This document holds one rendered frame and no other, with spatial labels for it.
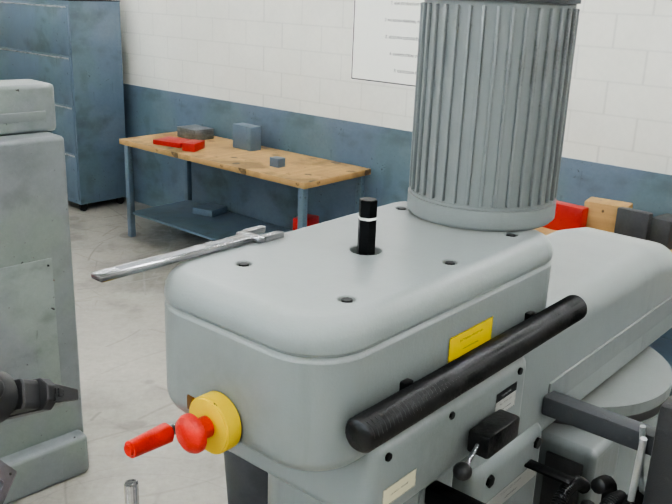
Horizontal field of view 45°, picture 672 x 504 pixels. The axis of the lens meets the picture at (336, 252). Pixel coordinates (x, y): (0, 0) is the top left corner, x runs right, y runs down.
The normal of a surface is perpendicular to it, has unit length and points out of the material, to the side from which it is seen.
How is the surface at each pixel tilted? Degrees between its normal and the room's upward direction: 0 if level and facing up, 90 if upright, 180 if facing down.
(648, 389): 0
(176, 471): 0
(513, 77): 90
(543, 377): 90
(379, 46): 90
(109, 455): 0
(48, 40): 90
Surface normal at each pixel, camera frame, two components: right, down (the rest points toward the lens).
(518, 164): 0.22, 0.31
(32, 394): 0.92, -0.25
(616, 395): 0.04, -0.95
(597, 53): -0.66, 0.21
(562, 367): 0.75, 0.23
